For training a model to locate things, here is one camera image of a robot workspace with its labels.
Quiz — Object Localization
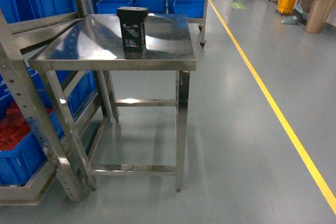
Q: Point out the red plastic parts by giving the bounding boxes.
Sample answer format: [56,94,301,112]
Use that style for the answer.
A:
[1,101,30,151]

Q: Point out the black battery box on table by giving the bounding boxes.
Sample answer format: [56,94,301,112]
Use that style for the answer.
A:
[117,6,149,52]

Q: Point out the blue bin with red parts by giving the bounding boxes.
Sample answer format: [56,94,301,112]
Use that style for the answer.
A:
[1,69,96,186]

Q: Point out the stainless steel flow rack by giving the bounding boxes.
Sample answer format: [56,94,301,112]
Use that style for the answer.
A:
[0,0,121,206]

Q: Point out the small stainless steel table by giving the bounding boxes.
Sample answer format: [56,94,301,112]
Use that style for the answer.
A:
[29,14,196,191]

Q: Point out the yellow mop bucket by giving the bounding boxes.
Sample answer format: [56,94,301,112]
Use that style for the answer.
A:
[277,0,296,14]

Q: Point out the tan plant pot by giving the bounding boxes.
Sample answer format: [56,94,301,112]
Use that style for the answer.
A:
[305,0,335,34]

